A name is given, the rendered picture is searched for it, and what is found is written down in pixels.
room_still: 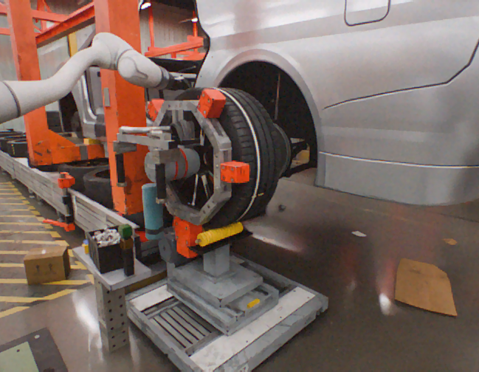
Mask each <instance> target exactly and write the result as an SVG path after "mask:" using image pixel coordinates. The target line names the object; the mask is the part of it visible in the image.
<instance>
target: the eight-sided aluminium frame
mask: <svg viewBox="0 0 479 372"><path fill-rule="evenodd" d="M198 103H199V100H186V101H179V100H167V101H164V102H163V104H162V105H161V106H162V107H161V109H160V110H159V113H158V115H157V117H156V119H155V121H154V124H153V126H152V127H161V126H169V125H170V123H171V121H172V119H173V118H172V109H176V110H178V111H179V110H180V109H184V111H192V112H193V114H194V115H195V117H196V119H197V120H198V122H199V124H200V126H201V127H202V129H203V130H204V132H205V134H206V135H207V137H208V139H209V141H210V142H211V143H212V145H213V167H214V194H213V195H212V197H211V198H210V199H209V200H208V202H207V203H206V204H205V206H203V208H202V209H201V210H200V211H198V210H195V209H193V208H190V207H187V206H185V205H183V204H182V203H181V202H180V200H179V198H178V196H177V195H176V192H175V190H174V189H173V187H172V185H171V183H170V181H168V182H166V195H167V197H168V203H165V205H166V207H167V210H168V211H169V213H170V214H172V215H173V214H174V215H175V216H177V217H179V218H181V219H184V220H185V221H189V222H190V223H192V224H195V225H197V226H199V225H201V224H205V223H207V222H209V220H211V218H212V217H213V216H214V215H215V214H216V213H217V212H218V211H219V210H220V209H221V208H222V206H223V205H224V204H225V203H226V202H227V201H229V199H230V197H231V192H232V189H231V183H229V182H224V181H221V163H225V162H231V150H232V147H231V141H230V139H229V137H228V136H227V135H226V133H225V132H224V130H223V128H222V127H221V125H220V124H219V122H218V120H217V119H216V118H205V117H204V116H203V115H202V114H201V112H200V111H199V110H198V109H197V105H198Z"/></svg>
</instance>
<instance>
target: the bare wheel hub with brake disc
mask: <svg viewBox="0 0 479 372"><path fill-rule="evenodd" d="M273 125H274V126H275V129H276V132H277V135H278V139H279V143H280V157H281V161H280V162H281V167H280V176H281V175H282V174H283V173H284V172H285V171H286V169H287V168H288V165H289V161H290V156H291V149H290V144H289V140H288V138H287V136H286V134H285V132H284V131H283V130H282V128H280V127H279V126H278V125H276V124H274V123H273Z"/></svg>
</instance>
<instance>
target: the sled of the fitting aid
mask: <svg viewBox="0 0 479 372"><path fill-rule="evenodd" d="M167 286H168V292H170V293H171V294H172V295H173V296H174V297H176V298H177V299H179V300H180V301H182V302H183V303H184V304H185V305H186V306H188V307H189V308H191V309H192V310H194V312H196V313H197V314H199V315H200V316H201V317H203V318H204V319H205V320H206V321H208V322H209V323H210V324H212V325H213V326H215V327H216V328H217V329H218V330H219V331H221V332H222V333H224V334H225V335H227V336H229V335H231V334H232V333H234V332H235V331H237V330H238V329H240V328H241V327H243V326H245V325H246V324H247V323H249V322H251V321H252V320H254V319H255V318H256V317H258V316H260V315H261V314H263V313H264V312H265V311H267V310H269V309H270V308H271V307H273V306H275V305H276V304H278V295H279V290H277V289H275V288H273V287H271V286H270V285H268V284H266V283H264V282H263V283H262V284H261V285H260V286H258V287H256V288H254V289H253V290H251V291H249V292H247V293H246V294H243V295H242V296H240V297H238V298H237V299H235V300H233V301H232V302H230V303H228V304H227V305H225V306H222V307H221V308H219V307H218V306H217V305H216V304H214V303H212V302H211V301H209V300H208V299H207V298H205V297H203V296H202V295H200V294H199V293H198V292H196V291H195V290H193V289H191V288H190V287H189V286H187V285H186V284H184V283H183V282H181V281H180V280H178V279H177V278H175V277H174V276H173V277H171V278H168V279H167Z"/></svg>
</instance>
